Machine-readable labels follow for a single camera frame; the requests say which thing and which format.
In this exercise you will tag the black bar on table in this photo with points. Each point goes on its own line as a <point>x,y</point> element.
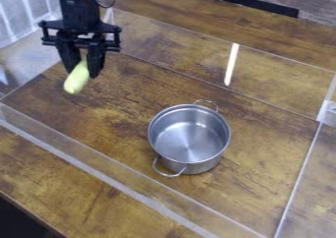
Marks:
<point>267,6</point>

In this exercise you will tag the stainless steel pot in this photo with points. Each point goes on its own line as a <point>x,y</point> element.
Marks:
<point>190,135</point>

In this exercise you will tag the clear acrylic barrier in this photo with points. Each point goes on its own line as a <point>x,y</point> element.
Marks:
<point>201,218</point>

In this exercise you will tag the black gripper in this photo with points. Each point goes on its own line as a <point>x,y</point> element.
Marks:
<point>81,19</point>

